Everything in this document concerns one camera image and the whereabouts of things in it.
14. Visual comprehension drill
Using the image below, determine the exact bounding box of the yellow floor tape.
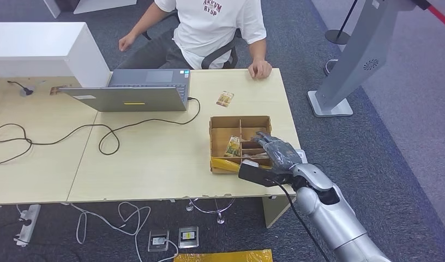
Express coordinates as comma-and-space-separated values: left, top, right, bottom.
173, 249, 274, 262

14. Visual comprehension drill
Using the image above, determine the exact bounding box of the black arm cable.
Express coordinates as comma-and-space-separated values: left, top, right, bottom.
267, 178, 332, 262

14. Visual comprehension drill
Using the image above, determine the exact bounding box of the white power strip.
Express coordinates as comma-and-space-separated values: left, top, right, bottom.
13, 204, 42, 248

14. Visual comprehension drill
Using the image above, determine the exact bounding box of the person's left hand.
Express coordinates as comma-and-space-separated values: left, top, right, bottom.
248, 58, 273, 80

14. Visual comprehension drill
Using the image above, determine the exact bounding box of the white cabinet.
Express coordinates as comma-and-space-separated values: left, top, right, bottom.
43, 0, 139, 18

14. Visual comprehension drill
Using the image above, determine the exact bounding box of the grey card reader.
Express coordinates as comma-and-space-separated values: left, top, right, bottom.
294, 148, 309, 165

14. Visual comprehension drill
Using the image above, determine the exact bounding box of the wooden desk leg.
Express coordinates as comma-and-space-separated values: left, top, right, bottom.
262, 195, 300, 229

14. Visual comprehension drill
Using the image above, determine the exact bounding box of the silver kiosk stand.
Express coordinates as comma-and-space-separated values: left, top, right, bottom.
307, 0, 431, 118

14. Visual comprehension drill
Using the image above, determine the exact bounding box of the round floor base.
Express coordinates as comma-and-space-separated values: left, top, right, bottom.
324, 58, 340, 76

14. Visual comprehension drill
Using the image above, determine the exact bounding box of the black stanchion post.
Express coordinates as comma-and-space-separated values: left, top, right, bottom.
325, 0, 360, 45

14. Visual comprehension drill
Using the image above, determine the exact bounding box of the steel floor socket with plug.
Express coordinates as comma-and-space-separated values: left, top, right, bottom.
147, 229, 170, 253

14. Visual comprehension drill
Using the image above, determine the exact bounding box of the white floor cable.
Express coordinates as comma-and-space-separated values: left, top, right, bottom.
69, 201, 180, 262

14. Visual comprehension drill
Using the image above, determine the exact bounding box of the steel floor socket yellow label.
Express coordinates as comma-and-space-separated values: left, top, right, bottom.
178, 226, 200, 249

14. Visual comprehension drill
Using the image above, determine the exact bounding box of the red barrier belt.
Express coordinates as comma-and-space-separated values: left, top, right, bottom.
412, 0, 445, 32

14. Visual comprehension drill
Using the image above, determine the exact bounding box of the patterned ID card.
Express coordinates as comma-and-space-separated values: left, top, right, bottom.
215, 91, 234, 108

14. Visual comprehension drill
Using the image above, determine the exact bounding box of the grey laptop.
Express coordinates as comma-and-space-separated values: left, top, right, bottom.
58, 68, 191, 112

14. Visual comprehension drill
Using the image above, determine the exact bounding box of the person's right hand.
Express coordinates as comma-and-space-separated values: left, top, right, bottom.
118, 32, 137, 52

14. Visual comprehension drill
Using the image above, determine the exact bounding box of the black office chair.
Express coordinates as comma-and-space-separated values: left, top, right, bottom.
141, 28, 243, 70

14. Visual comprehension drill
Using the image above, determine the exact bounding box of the white counter block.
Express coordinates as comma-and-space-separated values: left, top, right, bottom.
0, 22, 112, 88

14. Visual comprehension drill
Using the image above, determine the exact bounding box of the person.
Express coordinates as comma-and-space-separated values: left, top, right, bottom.
116, 0, 273, 80

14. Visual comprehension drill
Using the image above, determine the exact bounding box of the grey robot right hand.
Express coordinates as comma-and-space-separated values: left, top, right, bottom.
251, 131, 303, 175

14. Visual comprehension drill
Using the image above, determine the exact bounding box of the short black plug cable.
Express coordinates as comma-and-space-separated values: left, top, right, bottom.
7, 80, 34, 96

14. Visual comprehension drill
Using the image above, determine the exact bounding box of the green yellow card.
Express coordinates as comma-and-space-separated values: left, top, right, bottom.
224, 135, 242, 158

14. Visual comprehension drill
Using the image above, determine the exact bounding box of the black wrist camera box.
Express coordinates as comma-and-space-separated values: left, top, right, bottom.
238, 159, 299, 188

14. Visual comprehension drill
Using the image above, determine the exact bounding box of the black laptop power cable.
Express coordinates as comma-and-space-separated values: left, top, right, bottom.
0, 97, 202, 166

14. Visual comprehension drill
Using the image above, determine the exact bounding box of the cardboard divider box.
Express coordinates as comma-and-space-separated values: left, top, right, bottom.
208, 115, 274, 175

